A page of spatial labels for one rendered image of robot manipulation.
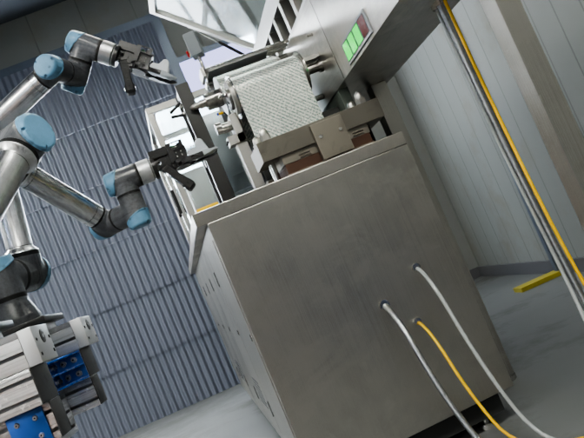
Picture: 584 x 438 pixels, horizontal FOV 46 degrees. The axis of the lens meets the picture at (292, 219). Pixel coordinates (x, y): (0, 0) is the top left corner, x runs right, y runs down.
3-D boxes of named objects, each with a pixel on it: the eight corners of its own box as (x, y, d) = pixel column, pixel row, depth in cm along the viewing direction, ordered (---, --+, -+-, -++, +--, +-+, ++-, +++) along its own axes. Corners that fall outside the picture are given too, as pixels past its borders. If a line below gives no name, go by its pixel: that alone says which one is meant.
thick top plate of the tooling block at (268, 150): (258, 173, 216) (250, 155, 216) (370, 129, 223) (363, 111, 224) (263, 162, 200) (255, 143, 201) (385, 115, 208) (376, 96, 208)
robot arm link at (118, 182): (112, 202, 216) (102, 177, 216) (145, 189, 218) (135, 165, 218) (109, 198, 208) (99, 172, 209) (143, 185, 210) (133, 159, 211)
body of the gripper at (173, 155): (182, 137, 214) (145, 151, 212) (193, 162, 213) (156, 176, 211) (182, 143, 221) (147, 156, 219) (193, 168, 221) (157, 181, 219)
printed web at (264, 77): (264, 207, 258) (212, 84, 261) (321, 184, 262) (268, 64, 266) (277, 189, 220) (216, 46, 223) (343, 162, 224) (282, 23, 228)
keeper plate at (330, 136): (322, 161, 203) (308, 127, 204) (353, 149, 205) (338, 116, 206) (324, 159, 201) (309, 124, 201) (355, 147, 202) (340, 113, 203)
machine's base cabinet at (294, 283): (246, 400, 431) (194, 273, 436) (338, 357, 443) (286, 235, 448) (328, 520, 184) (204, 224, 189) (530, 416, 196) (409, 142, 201)
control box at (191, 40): (191, 63, 289) (182, 41, 289) (205, 56, 288) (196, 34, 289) (187, 58, 282) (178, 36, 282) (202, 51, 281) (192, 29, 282)
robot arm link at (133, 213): (135, 232, 219) (122, 201, 220) (158, 220, 214) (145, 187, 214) (117, 236, 213) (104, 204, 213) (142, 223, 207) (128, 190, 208)
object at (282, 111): (263, 157, 221) (242, 105, 222) (329, 132, 226) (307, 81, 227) (263, 157, 221) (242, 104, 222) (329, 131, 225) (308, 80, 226)
